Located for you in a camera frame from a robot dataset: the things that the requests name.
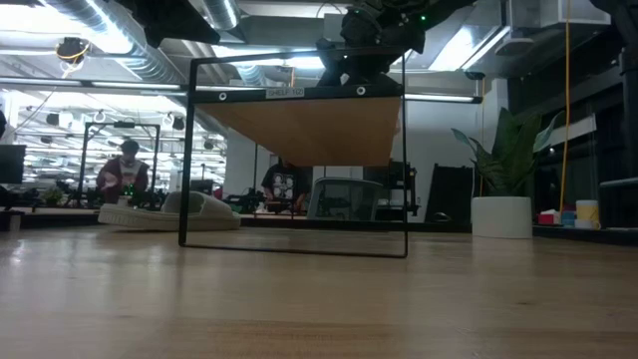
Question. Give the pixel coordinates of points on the green plant in white pot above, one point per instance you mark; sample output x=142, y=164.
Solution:
x=501, y=217

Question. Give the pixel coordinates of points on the person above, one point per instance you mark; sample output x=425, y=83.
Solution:
x=284, y=184
x=122, y=172

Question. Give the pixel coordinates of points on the blue and white box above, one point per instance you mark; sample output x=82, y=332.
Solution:
x=568, y=218

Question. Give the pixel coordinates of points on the black aluminium table frame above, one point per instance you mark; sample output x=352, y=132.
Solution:
x=423, y=227

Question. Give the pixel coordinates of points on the yellow container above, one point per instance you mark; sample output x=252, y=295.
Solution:
x=588, y=212

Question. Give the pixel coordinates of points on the silver ventilation duct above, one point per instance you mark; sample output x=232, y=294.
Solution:
x=139, y=55

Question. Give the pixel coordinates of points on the wooden shelf black metal frame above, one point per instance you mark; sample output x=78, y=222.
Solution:
x=299, y=129

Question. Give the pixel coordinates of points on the black upright panel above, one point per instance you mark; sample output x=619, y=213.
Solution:
x=448, y=194

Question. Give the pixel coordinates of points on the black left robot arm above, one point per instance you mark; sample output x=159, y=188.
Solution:
x=169, y=20

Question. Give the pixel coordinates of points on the black monitor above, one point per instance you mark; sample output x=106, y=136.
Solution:
x=11, y=163

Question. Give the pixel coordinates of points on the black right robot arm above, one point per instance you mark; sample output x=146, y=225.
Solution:
x=389, y=25

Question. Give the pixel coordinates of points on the black metal gantry frame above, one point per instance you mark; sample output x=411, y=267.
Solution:
x=82, y=159

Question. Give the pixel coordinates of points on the red box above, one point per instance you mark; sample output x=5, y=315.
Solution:
x=546, y=218

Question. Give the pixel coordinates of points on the white cup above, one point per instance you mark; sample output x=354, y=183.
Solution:
x=588, y=225

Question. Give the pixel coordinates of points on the grey foam slide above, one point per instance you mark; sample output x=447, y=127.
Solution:
x=209, y=217

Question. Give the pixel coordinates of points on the grey office chair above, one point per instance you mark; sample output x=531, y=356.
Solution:
x=344, y=199

